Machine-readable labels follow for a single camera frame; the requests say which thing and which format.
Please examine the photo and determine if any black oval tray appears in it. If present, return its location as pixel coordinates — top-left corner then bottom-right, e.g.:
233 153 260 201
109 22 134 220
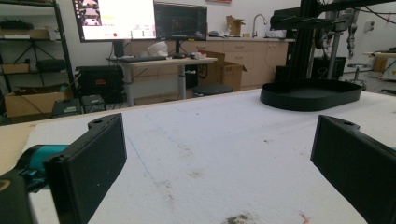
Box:
259 78 364 113

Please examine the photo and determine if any flat cardboard box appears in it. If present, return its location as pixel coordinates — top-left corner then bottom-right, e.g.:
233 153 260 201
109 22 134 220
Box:
1 63 31 75

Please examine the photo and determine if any metal stool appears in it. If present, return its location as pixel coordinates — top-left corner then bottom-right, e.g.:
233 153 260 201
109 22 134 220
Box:
346 63 372 91

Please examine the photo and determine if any wooden cabinet counter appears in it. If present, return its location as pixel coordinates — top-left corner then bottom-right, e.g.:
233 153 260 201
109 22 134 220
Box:
130 36 295 91

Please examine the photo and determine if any white rounded object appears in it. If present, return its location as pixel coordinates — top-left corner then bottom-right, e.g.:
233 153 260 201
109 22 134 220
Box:
147 40 169 58

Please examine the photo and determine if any small open cardboard box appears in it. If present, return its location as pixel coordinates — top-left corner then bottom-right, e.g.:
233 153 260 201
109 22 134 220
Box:
225 15 247 37

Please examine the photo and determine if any black round stool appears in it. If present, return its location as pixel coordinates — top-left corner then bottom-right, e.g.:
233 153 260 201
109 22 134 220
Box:
191 83 234 98

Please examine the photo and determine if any bright computer monitor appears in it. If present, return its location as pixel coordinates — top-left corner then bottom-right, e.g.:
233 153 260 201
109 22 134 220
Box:
72 0 158 43

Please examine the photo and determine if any black metal stand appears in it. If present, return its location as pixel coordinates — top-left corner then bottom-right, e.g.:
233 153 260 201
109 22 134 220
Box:
269 0 396 82

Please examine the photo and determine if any white foam mat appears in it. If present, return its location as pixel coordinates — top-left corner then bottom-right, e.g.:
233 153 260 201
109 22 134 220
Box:
23 88 396 224

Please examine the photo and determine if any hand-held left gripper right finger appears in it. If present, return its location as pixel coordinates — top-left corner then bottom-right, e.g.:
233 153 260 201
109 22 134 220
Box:
310 114 396 224

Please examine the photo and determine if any metal faucet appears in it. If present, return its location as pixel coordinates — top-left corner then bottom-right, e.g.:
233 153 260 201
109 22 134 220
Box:
251 13 268 39

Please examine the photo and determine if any black hard case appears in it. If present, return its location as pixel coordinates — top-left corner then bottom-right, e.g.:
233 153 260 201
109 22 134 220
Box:
75 64 125 105

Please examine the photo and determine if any small black box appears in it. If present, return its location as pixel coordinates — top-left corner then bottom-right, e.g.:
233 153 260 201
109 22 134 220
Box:
50 98 82 119

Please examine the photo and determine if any dark computer monitor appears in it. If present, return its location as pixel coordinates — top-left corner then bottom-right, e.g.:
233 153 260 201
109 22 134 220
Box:
153 1 208 42

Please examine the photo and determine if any wooden standing desk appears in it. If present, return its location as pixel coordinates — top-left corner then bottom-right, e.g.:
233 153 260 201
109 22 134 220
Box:
117 56 219 107

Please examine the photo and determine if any black keyboard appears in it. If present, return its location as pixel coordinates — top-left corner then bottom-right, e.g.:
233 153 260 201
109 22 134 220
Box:
119 55 168 63

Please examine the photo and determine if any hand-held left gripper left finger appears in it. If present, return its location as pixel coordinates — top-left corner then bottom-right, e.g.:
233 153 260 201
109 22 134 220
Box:
43 113 128 224

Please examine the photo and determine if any large cardboard box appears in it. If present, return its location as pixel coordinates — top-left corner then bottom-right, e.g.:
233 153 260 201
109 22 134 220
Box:
4 84 75 119

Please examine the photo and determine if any black metal shelf rack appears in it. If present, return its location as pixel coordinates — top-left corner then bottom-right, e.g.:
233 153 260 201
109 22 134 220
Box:
0 0 77 96

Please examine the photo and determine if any dark bag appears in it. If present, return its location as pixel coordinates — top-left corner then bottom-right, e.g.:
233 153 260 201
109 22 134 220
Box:
35 58 67 74

